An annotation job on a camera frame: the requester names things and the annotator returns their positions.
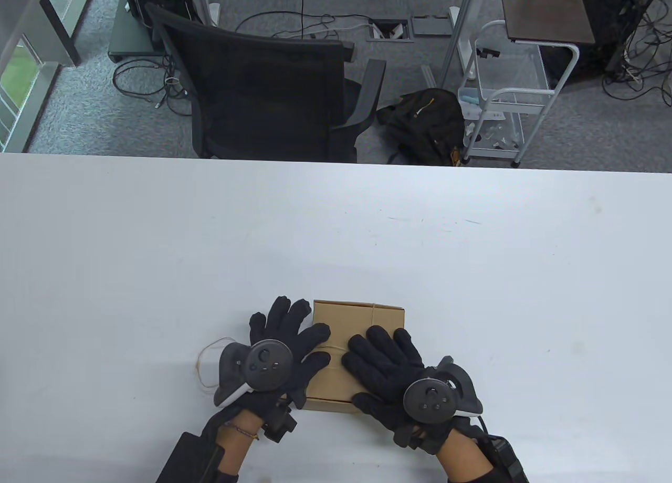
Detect person's right hand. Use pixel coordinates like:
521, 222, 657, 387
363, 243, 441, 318
341, 325, 476, 456

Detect white wire cart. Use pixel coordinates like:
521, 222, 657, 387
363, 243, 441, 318
458, 20, 581, 169

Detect open floor outlet box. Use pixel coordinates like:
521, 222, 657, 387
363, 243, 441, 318
366, 18, 415, 43

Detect grey base platform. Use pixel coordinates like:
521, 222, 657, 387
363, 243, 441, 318
108, 0, 158, 64

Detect black mesh office chair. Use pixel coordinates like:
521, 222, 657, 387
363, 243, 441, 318
145, 3, 387, 163

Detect grey handheld controller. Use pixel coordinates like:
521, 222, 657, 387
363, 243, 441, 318
213, 340, 294, 406
403, 355, 484, 424

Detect thin tan string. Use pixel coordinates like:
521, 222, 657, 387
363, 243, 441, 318
197, 303, 376, 395

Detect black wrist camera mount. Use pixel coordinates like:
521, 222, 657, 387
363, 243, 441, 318
261, 403, 298, 443

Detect person's left forearm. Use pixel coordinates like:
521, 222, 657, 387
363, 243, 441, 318
214, 409, 263, 483

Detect grey floor cover plate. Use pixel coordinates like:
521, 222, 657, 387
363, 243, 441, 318
411, 15, 452, 36

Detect long black floor cable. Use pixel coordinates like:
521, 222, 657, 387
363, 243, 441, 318
235, 0, 379, 37

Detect black floor cable tangle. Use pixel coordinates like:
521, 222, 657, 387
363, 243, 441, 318
601, 0, 672, 108
113, 58, 195, 117

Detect grey pillar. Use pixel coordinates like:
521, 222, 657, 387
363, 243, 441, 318
0, 0, 82, 66

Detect brown cardboard box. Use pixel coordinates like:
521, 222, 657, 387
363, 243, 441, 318
303, 300, 406, 413

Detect dark brown desk top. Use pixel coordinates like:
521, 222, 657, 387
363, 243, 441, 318
499, 0, 596, 44

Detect person's right forearm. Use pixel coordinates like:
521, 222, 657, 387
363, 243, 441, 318
437, 428, 494, 483

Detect person's left hand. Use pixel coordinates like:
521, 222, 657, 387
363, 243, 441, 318
226, 296, 332, 426

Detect black backpack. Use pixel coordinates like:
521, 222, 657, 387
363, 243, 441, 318
376, 88, 467, 166

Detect black strapped wrist pack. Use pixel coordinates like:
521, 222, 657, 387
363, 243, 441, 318
479, 435, 529, 483
156, 433, 226, 483

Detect grey metal desk leg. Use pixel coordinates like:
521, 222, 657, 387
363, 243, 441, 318
440, 0, 479, 87

